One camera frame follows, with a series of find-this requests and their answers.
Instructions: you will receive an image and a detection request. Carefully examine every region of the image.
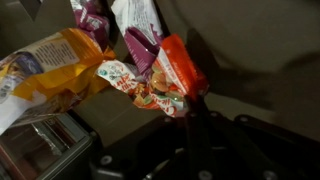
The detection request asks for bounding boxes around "yellow orange chip bag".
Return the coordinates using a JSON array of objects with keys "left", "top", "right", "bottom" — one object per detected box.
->
[{"left": 0, "top": 27, "right": 117, "bottom": 135}]

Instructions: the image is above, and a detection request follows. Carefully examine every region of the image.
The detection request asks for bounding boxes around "orange white gummy candy packet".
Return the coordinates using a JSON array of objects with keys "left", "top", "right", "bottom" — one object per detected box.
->
[{"left": 95, "top": 33, "right": 210, "bottom": 118}]

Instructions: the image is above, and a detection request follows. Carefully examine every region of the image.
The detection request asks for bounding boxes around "purple and white snack bag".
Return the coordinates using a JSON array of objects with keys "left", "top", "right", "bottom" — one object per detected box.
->
[
  {"left": 110, "top": 0, "right": 165, "bottom": 78},
  {"left": 69, "top": 0, "right": 112, "bottom": 52}
]

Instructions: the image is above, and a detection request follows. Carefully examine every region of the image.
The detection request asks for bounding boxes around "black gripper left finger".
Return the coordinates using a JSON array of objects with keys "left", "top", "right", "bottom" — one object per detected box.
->
[{"left": 90, "top": 95, "right": 202, "bottom": 180}]

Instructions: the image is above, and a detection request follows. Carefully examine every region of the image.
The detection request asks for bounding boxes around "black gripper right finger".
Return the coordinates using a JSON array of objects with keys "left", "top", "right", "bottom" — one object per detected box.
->
[{"left": 199, "top": 95, "right": 320, "bottom": 180}]

